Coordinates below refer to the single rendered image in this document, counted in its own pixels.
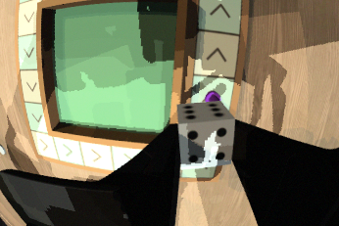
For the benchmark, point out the white die with black pips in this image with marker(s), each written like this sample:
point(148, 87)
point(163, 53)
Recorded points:
point(206, 132)

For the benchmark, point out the purple pawn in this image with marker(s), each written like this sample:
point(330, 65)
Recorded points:
point(213, 96)

